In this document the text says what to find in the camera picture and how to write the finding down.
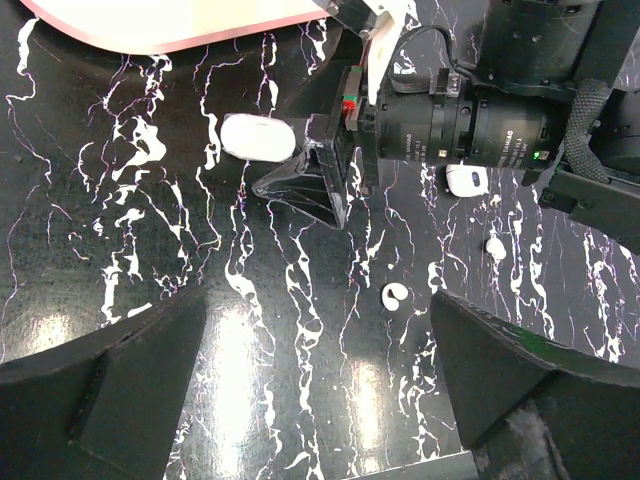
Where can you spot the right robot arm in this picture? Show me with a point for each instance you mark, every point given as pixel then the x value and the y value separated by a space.
pixel 541 97

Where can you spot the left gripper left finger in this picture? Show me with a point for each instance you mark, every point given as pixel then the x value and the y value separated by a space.
pixel 105 405

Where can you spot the pink three-tier shelf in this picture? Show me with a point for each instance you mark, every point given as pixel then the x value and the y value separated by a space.
pixel 145 27

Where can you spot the white earbud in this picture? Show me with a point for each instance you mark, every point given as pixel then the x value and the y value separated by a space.
pixel 392 295
pixel 495 248

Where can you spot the white earbud charging case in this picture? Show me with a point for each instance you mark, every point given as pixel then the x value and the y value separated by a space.
pixel 467 181

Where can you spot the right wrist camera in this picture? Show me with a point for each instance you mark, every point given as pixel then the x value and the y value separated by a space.
pixel 379 23

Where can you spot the white oval case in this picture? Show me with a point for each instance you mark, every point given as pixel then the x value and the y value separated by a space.
pixel 257 138

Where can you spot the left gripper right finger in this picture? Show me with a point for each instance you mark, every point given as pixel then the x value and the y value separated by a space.
pixel 527 407

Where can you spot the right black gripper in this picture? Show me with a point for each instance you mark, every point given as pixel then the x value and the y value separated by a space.
pixel 323 113

